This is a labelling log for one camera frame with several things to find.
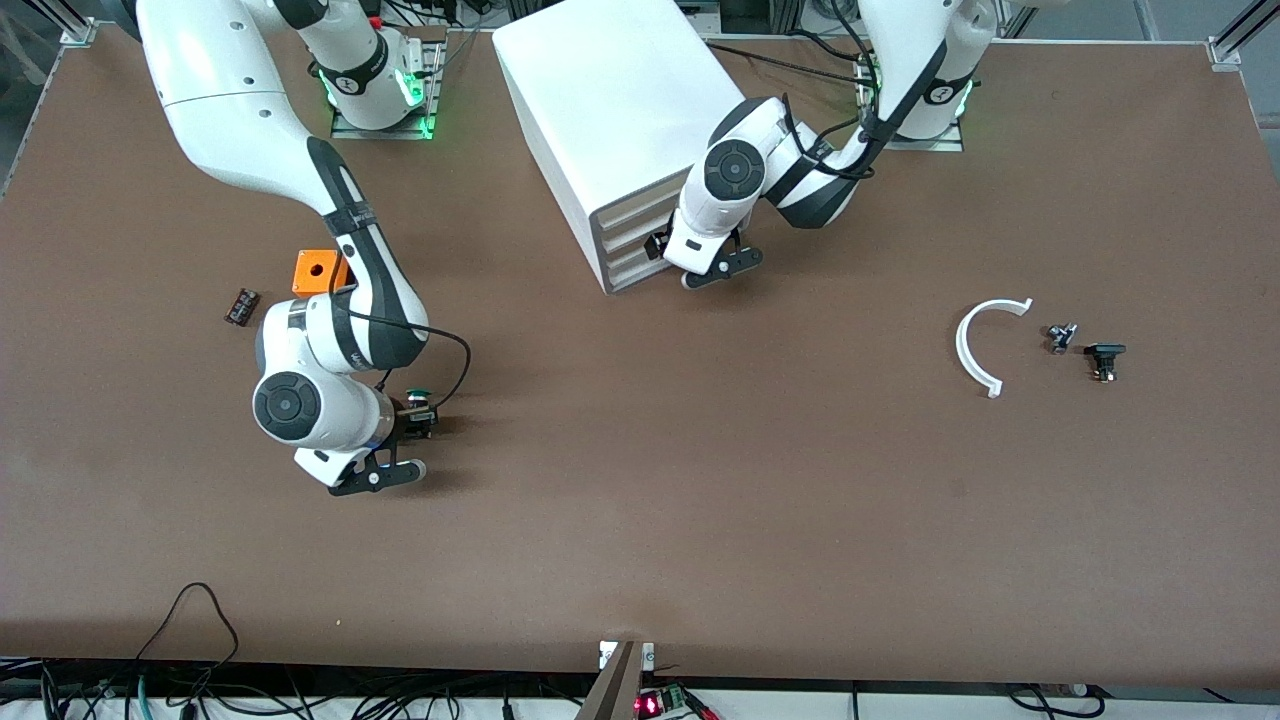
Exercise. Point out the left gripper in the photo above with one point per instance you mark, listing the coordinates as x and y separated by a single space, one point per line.
657 245

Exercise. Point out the green push button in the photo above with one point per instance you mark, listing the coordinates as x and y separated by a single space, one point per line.
418 392

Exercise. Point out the orange button enclosure box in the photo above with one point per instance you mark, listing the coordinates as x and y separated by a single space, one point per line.
312 272

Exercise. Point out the circuit board with red LED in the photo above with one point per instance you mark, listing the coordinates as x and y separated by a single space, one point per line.
650 705

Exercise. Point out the small black ribbed component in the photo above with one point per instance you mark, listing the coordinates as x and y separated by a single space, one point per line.
242 307

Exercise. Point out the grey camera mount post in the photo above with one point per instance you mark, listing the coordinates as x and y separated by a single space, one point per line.
615 690

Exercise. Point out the black toggle switch component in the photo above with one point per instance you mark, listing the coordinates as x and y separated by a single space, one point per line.
1104 350

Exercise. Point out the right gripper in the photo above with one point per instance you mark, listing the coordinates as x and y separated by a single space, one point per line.
410 420

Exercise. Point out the aluminium frame corner profile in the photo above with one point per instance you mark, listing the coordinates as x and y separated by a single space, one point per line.
75 30
1225 50

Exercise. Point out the white metal drawer cabinet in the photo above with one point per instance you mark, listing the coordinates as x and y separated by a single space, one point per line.
610 100

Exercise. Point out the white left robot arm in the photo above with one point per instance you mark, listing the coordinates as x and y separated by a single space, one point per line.
900 40

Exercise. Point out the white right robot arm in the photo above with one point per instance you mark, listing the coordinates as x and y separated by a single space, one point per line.
230 100

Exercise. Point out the small chrome metal fitting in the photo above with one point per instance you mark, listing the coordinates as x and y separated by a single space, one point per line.
1060 338

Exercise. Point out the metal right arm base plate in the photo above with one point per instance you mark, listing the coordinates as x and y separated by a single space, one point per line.
350 131

